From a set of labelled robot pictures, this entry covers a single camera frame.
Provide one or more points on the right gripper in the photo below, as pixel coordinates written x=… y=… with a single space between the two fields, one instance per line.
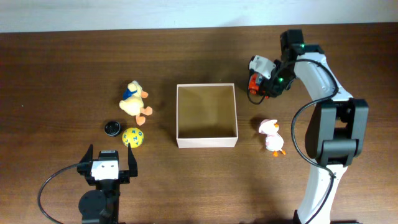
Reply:
x=270 y=90

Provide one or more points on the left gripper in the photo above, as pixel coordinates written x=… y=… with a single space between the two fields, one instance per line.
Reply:
x=125 y=175

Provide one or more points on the red grey toy truck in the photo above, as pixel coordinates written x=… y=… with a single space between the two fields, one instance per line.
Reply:
x=254 y=83

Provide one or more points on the yellow plush duck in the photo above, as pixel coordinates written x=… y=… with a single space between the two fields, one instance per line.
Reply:
x=133 y=104

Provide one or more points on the pink hat duck figurine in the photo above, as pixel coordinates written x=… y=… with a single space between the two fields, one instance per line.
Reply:
x=273 y=141

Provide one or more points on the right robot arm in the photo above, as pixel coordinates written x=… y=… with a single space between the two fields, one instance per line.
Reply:
x=327 y=132

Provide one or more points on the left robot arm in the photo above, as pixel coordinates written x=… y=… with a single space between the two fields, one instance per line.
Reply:
x=101 y=205

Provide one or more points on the black round cap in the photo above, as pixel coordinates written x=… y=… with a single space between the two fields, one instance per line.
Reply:
x=112 y=128

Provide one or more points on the yellow letter ball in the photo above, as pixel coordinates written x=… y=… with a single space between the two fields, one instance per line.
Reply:
x=132 y=137

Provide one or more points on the pink open cardboard box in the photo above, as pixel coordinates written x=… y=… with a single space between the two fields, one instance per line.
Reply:
x=206 y=115

